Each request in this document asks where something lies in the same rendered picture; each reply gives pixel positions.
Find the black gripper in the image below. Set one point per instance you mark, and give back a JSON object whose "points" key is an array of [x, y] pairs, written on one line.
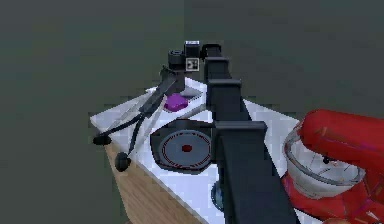
{"points": [[175, 71]]}

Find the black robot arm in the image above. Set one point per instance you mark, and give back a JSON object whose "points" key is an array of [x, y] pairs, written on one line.
{"points": [[246, 160]]}

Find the purple sponge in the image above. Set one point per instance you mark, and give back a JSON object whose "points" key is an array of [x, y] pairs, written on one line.
{"points": [[176, 102]]}

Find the black hob with grey burner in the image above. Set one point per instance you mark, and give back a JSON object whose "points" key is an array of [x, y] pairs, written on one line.
{"points": [[185, 148]]}

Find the grey sink basin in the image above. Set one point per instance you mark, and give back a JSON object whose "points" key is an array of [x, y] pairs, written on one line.
{"points": [[191, 91]]}

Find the wooden counter with white top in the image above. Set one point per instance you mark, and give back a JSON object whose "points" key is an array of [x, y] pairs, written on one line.
{"points": [[186, 186]]}

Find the red stand mixer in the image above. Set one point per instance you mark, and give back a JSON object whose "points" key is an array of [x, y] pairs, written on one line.
{"points": [[340, 166]]}

